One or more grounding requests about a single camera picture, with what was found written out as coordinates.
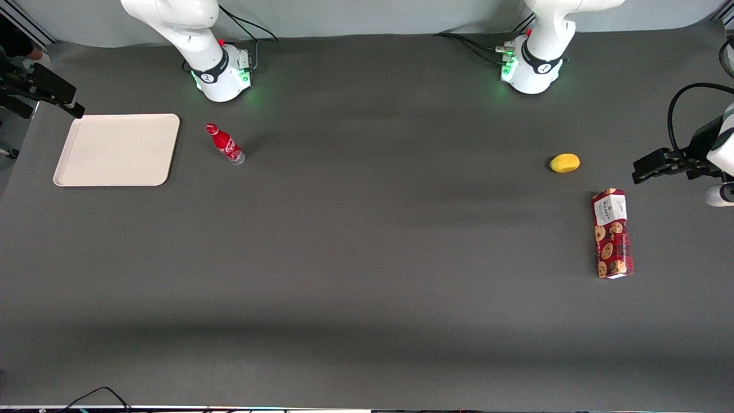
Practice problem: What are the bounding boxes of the black left base cables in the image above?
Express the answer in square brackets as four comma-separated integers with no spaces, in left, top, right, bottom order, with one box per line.
[433,13,535,67]

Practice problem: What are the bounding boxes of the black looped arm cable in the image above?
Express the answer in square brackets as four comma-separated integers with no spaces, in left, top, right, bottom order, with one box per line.
[667,83,734,165]

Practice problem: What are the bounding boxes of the yellow lemon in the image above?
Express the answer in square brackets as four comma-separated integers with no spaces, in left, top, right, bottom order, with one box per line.
[549,153,581,174]

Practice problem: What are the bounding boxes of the thin black table-edge cable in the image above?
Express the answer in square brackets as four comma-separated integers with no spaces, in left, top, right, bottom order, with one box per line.
[57,386,134,413]

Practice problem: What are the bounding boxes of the black base cables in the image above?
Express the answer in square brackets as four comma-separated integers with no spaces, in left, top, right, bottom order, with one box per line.
[182,5,280,72]
[433,13,535,67]

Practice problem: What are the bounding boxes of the beige plastic tray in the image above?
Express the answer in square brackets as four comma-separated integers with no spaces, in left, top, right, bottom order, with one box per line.
[53,114,181,187]

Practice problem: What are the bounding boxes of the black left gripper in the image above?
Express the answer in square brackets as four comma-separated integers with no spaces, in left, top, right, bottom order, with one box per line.
[632,116,725,185]

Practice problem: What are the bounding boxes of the black short arm cable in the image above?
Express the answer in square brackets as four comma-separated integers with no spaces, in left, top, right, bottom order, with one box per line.
[719,37,734,79]

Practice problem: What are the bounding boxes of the red coke bottle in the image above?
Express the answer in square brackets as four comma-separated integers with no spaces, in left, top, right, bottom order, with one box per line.
[206,123,246,166]

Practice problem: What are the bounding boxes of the aluminium frame rail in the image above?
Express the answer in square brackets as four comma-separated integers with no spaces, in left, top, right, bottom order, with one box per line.
[0,0,59,48]

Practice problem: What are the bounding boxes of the black right base cables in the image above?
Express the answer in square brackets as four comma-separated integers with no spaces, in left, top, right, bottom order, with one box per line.
[182,5,280,72]

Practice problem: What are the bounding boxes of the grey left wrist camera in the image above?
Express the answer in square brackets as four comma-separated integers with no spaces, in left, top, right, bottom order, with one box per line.
[704,184,734,208]

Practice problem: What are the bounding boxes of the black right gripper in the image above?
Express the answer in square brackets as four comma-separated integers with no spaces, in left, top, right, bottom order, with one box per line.
[0,59,86,119]

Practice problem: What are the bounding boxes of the red cookie box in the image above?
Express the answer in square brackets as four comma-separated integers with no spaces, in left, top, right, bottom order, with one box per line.
[591,188,635,280]

